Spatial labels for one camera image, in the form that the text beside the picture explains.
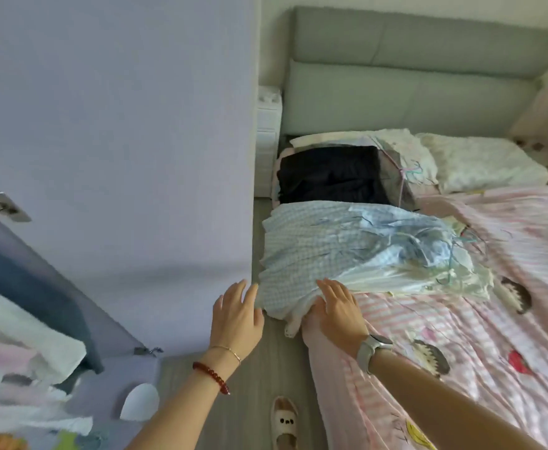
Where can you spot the person's left hand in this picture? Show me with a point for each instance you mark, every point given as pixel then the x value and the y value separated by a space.
pixel 236 325

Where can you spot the person's right hand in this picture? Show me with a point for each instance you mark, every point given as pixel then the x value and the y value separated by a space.
pixel 342 323

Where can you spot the person's right little finger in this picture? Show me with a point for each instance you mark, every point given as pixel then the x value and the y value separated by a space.
pixel 355 306

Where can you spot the person's right thumb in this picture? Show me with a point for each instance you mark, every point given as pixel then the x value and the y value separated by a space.
pixel 316 310

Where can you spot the person's left thumb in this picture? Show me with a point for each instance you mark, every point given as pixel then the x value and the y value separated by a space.
pixel 259 319

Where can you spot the person's left little finger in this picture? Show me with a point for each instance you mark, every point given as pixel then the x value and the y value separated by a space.
pixel 218 306

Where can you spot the person's left middle finger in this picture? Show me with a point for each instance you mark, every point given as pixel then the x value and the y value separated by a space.
pixel 240 291

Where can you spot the person's right middle finger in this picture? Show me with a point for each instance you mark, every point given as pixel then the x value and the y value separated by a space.
pixel 336 289

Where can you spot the person's left forearm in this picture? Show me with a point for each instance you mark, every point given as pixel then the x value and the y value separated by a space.
pixel 185 407

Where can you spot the person's right forearm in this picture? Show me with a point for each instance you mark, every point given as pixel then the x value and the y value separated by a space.
pixel 447 407

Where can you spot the blue checked folded garment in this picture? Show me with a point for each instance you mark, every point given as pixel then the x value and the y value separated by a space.
pixel 344 248

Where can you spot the silver wrist watch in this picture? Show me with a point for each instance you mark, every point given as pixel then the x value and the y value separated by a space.
pixel 372 349

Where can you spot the small metal door hinge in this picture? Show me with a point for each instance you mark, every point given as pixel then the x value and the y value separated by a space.
pixel 147 351

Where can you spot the white animal face slipper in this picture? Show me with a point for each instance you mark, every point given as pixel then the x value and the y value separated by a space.
pixel 284 424

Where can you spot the black folded garment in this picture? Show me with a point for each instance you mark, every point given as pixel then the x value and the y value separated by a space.
pixel 332 175

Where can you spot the grey sheer garment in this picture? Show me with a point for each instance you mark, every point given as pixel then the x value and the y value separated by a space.
pixel 398 182

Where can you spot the pink striped cartoon quilt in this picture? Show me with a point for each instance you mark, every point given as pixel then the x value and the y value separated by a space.
pixel 480 332

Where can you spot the lavender drawer with cutout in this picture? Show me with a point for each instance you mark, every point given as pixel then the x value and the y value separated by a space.
pixel 110 393

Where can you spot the white printed pillow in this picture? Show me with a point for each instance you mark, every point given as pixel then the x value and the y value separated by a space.
pixel 412 152

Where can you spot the white bedside cabinet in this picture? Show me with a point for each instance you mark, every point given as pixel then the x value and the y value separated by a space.
pixel 268 135

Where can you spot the lavender wardrobe door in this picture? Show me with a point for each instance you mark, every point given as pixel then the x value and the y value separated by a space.
pixel 114 159

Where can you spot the white fluffy pillow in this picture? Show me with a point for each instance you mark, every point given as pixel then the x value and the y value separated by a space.
pixel 484 161

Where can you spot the white folded towel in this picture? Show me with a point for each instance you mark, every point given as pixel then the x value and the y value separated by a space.
pixel 25 337

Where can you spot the pale pink folded clothes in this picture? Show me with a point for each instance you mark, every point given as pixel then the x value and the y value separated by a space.
pixel 11 393

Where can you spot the grey-green padded headboard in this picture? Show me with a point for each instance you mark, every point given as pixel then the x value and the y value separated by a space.
pixel 409 74

